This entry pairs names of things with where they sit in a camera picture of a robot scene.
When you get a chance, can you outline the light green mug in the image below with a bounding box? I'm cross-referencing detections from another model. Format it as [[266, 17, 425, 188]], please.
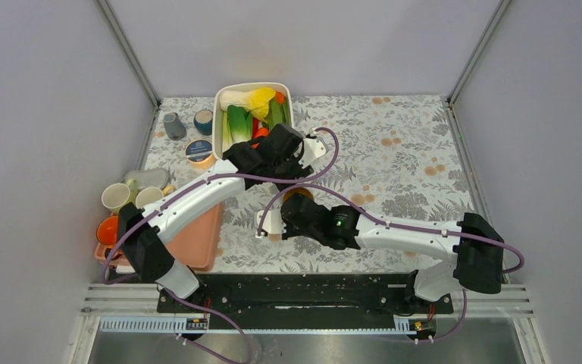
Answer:
[[101, 179, 139, 215]]

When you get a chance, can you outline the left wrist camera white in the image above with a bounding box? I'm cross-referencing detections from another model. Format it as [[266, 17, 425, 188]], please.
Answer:
[[298, 136, 327, 168]]

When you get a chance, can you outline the floral table mat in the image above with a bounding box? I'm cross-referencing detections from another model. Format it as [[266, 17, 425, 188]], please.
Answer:
[[140, 95, 488, 275]]

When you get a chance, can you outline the purple cable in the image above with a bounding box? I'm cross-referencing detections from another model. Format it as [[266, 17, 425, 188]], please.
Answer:
[[256, 183, 526, 345], [101, 126, 341, 364]]

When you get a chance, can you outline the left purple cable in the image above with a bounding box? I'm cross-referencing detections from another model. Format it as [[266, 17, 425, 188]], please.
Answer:
[[101, 126, 341, 364]]

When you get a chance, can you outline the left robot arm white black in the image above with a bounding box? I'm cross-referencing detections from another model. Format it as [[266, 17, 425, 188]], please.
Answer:
[[118, 124, 327, 312]]

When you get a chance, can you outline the pink plastic tray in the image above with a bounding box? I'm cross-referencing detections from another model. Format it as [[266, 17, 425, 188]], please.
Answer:
[[94, 203, 224, 272]]

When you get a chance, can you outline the red chili toy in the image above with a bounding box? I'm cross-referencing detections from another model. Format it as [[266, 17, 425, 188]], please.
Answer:
[[252, 118, 261, 138]]

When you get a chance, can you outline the orange mug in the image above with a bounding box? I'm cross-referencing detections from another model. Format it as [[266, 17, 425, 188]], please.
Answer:
[[96, 215, 118, 246]]

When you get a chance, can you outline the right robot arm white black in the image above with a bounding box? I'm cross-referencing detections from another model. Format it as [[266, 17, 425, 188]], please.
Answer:
[[281, 194, 504, 312]]

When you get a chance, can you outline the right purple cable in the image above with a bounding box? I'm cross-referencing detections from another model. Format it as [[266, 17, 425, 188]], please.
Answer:
[[256, 183, 526, 345]]

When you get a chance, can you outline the grey mug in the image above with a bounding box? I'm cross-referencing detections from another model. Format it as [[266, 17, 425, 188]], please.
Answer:
[[163, 112, 187, 141]]

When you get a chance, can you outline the orange carrot toy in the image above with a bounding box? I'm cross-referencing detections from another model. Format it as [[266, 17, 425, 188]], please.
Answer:
[[252, 127, 269, 148]]

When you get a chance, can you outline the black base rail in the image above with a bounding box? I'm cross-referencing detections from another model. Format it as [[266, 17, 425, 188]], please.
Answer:
[[156, 271, 455, 331]]

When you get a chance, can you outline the napa cabbage toy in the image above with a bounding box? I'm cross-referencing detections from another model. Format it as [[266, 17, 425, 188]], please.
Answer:
[[218, 87, 277, 120]]

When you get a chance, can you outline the bok choy toy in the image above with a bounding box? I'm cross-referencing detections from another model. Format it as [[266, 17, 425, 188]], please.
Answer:
[[221, 105, 252, 152]]

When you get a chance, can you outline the green leafy vegetable toy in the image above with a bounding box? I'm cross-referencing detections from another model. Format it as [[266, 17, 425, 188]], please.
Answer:
[[266, 99, 291, 131]]

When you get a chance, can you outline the yellow mug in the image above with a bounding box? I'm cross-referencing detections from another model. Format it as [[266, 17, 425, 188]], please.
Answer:
[[135, 185, 176, 209]]

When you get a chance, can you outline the light blue glazed mug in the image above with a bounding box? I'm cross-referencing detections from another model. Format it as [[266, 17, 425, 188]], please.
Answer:
[[283, 187, 314, 202]]

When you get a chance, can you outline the dark blue mug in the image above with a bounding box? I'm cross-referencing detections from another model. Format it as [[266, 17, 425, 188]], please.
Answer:
[[193, 109, 214, 136]]

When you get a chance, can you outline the white vegetable tray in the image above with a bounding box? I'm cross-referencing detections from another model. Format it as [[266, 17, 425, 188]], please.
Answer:
[[211, 82, 295, 159]]

